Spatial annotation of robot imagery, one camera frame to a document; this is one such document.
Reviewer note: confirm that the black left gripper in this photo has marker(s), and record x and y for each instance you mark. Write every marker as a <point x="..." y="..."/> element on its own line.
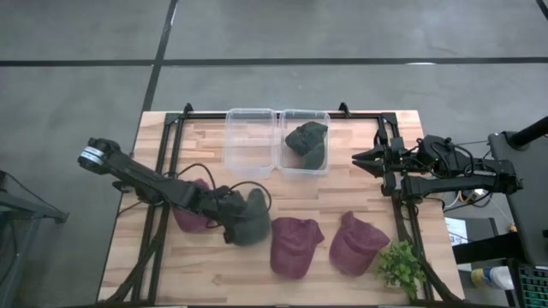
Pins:
<point x="229" y="207"/>

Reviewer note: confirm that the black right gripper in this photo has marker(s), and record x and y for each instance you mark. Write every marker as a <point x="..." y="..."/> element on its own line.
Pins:
<point x="398" y="158"/>

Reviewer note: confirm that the dark green cap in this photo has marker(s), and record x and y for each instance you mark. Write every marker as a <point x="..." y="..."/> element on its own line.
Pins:
<point x="306" y="141"/>
<point x="257" y="226"/>

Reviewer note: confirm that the maroon cap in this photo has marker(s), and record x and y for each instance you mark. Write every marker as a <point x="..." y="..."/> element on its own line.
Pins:
<point x="188" y="222"/>
<point x="293" y="248"/>
<point x="355" y="248"/>

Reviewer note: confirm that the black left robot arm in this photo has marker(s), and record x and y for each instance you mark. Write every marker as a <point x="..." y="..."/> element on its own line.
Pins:
<point x="137" y="175"/>

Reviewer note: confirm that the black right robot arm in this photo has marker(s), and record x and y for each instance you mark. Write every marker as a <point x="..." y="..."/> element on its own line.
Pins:
<point x="454" y="184"/>

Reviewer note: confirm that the clear plastic bin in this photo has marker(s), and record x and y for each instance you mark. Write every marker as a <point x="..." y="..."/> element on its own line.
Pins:
<point x="289" y="122"/>
<point x="248" y="141"/>

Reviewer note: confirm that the white paper sheet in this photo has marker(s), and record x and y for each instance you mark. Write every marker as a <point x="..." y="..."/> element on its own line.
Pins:
<point x="454" y="226"/>

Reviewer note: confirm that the green artificial plant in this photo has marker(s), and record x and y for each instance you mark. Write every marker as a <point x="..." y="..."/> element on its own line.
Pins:
<point x="400" y="265"/>

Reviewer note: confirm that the white power plug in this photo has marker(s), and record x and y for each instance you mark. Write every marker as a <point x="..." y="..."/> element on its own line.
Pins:
<point x="479" y="192"/>

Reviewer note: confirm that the black flat bar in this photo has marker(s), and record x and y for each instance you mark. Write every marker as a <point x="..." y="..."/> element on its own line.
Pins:
<point x="488" y="248"/>

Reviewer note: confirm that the black pole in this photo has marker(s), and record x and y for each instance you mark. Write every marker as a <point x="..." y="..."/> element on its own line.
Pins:
<point x="531" y="132"/>

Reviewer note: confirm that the dark grey cabinet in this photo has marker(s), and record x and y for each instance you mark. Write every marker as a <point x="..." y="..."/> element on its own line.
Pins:
<point x="531" y="214"/>

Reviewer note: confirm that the white and yellow bottle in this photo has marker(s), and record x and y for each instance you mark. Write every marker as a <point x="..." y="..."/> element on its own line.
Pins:
<point x="496" y="277"/>

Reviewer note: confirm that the black metal cart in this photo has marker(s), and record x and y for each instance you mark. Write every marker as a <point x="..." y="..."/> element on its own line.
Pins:
<point x="43" y="212"/>

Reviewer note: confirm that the backlit keyboard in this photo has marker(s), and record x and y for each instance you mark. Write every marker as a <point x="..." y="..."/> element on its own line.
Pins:
<point x="535" y="286"/>

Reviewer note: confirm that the black metal table frame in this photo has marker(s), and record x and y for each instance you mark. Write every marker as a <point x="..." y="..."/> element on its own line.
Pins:
<point x="205" y="116"/>

